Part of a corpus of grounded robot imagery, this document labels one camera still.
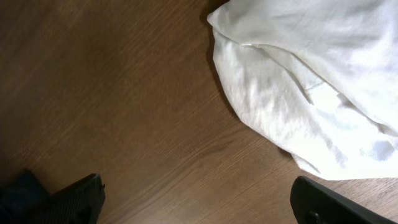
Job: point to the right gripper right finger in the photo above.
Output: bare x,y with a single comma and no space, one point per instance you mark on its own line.
314,203

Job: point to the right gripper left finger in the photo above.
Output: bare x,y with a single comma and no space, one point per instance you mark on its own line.
80,202

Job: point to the white t-shirt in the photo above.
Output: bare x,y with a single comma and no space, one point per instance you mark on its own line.
316,78

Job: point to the dark green t-shirt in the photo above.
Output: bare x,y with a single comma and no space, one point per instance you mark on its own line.
19,194

